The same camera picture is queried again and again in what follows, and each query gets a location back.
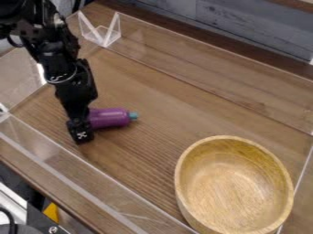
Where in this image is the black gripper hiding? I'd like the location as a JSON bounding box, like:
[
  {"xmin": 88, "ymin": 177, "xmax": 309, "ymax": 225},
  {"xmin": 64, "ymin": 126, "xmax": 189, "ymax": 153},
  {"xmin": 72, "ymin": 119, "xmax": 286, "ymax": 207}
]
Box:
[{"xmin": 45, "ymin": 58, "xmax": 98, "ymax": 144}]

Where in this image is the yellow black equipment base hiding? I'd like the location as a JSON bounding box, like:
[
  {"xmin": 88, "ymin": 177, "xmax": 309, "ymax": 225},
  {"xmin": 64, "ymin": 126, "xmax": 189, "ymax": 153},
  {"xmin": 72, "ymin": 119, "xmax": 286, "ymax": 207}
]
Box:
[{"xmin": 0, "ymin": 164, "xmax": 95, "ymax": 234}]

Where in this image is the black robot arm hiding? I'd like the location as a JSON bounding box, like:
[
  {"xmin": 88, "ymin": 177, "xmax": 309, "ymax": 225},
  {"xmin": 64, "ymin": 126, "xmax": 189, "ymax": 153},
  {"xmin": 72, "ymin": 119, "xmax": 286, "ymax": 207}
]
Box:
[{"xmin": 0, "ymin": 0, "xmax": 98, "ymax": 144}]

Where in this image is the brown wooden bowl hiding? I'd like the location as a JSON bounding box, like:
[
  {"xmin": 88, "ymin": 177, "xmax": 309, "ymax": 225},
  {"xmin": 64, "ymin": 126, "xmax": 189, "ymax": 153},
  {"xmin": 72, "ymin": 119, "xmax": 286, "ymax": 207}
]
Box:
[{"xmin": 174, "ymin": 135, "xmax": 293, "ymax": 234}]

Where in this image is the purple toy eggplant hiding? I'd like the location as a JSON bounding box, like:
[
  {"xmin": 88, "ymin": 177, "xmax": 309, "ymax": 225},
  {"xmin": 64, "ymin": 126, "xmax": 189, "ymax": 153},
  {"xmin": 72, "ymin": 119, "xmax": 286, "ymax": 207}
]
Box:
[{"xmin": 90, "ymin": 108, "xmax": 138, "ymax": 129}]

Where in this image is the black cable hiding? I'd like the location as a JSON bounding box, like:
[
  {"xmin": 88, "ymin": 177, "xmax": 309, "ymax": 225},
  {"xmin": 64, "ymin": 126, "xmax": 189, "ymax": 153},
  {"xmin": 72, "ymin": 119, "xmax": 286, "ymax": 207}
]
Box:
[{"xmin": 0, "ymin": 206, "xmax": 17, "ymax": 234}]

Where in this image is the clear acrylic corner bracket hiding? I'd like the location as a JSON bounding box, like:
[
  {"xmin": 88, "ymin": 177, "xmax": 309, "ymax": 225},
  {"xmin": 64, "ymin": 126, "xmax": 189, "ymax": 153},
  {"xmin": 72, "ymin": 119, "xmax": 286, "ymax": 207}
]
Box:
[{"xmin": 78, "ymin": 12, "xmax": 120, "ymax": 48}]

